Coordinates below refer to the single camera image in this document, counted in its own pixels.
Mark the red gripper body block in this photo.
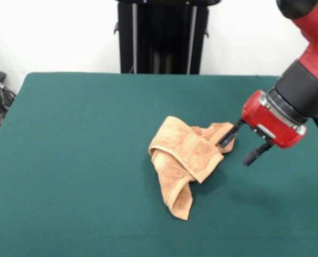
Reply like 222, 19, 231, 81
241, 90, 307, 149

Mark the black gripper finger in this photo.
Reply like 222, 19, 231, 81
242, 140, 274, 167
218, 119, 245, 149

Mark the dark green table cloth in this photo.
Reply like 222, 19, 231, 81
0, 72, 318, 257

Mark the orange terry towel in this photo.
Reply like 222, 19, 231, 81
147, 115, 239, 222

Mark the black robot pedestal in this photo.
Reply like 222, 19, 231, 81
113, 0, 221, 75

